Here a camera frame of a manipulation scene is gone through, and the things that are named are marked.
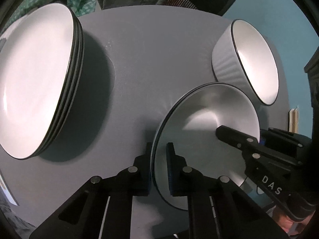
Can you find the shallow white bowl black rim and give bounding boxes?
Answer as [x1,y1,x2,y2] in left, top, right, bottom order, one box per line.
[151,83,260,211]

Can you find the stack of white plates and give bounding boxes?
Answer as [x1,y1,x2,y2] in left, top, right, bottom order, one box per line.
[1,3,84,160]

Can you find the person's right hand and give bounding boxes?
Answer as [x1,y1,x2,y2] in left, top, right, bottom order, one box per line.
[272,207,309,236]

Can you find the deep ribbed white bowl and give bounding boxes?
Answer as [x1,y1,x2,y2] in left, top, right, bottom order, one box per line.
[211,20,279,106]

